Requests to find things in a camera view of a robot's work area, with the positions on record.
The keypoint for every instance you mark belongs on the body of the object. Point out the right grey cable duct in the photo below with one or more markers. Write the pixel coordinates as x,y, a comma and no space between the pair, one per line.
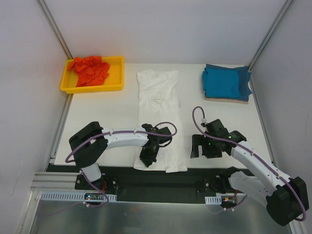
213,200

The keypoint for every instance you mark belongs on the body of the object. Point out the orange t shirt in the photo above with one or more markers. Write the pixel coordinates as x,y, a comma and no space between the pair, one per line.
91,71

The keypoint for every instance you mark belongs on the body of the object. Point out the white t shirt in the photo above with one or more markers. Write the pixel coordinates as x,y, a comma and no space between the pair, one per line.
158,102

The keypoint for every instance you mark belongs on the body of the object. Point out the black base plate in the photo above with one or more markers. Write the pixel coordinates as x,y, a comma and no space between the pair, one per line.
190,187

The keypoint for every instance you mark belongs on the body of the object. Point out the front aluminium rail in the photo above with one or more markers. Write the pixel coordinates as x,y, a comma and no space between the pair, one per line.
53,181

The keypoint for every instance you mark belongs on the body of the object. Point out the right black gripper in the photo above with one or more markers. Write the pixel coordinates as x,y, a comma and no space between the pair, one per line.
202,146

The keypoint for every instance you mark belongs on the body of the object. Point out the right aluminium frame post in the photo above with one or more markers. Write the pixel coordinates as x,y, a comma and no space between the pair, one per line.
272,29

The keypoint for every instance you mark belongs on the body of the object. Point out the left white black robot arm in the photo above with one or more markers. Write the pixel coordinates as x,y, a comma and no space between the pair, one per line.
90,142

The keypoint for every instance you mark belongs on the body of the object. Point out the folded blue t shirt stack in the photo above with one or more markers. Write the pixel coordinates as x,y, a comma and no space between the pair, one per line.
226,83

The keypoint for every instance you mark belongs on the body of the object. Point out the left grey cable duct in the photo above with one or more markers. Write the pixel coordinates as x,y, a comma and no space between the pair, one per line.
72,196

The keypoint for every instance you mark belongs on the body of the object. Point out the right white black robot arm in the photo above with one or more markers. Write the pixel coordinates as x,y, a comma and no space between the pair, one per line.
285,198

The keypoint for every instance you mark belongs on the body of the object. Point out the aluminium frame post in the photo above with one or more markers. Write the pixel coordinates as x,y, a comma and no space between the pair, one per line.
272,29
55,29

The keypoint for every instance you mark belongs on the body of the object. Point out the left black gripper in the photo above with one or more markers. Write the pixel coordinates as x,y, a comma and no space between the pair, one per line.
148,153

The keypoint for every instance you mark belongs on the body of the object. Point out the grey cable duct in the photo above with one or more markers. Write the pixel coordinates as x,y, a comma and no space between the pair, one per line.
72,196
213,200

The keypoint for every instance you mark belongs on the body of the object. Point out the left aluminium frame post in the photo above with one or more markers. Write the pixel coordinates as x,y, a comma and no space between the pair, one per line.
55,29

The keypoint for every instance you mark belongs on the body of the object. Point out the yellow plastic bin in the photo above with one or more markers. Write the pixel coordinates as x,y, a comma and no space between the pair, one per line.
114,81

